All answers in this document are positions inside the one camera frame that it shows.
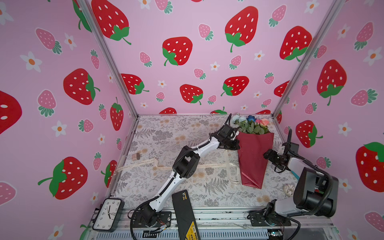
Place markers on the teal flat stick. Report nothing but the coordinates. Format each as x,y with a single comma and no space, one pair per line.
296,176

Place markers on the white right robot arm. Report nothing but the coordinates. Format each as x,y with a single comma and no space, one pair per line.
314,194

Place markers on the dark red wrapping paper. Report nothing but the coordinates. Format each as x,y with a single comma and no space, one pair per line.
252,163

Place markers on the aluminium corner post right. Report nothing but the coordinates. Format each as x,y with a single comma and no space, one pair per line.
321,33

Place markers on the small beige patterned object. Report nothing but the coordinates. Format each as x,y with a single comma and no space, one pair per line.
289,189

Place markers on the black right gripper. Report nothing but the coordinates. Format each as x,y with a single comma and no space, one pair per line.
271,156

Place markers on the small brown ribbon spool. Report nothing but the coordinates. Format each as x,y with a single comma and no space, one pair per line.
136,156

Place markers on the large pink fake rose stem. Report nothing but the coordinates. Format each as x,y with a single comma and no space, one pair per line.
264,126

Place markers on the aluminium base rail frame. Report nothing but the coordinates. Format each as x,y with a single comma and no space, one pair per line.
226,224

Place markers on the beige ribbon pile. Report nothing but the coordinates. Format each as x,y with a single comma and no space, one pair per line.
187,167

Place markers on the black flat device yellow label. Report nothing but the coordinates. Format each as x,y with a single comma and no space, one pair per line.
187,226

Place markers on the white fake flower stem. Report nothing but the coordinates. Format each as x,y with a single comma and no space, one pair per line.
243,125

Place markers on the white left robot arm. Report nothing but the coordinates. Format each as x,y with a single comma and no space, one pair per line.
151,207

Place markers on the black framed analog clock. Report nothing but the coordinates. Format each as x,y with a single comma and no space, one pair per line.
109,215

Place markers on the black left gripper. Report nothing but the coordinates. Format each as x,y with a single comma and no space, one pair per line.
235,142

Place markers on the blue fake rose stem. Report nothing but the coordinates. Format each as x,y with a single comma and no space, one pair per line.
251,119

